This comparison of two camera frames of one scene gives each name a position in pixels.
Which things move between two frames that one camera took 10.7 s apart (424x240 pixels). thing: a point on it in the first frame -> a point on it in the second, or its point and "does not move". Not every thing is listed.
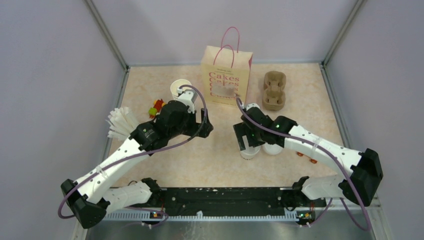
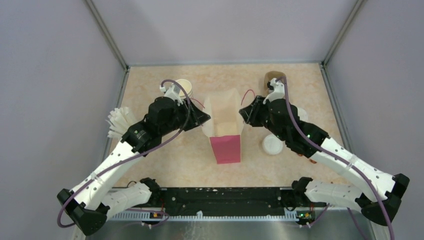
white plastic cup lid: (272, 149) does not move
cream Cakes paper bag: (224, 73) -> (225, 126)
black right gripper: (239, 130) -> (250, 114)
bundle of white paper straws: (121, 122) does not move
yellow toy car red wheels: (312, 160) does not move
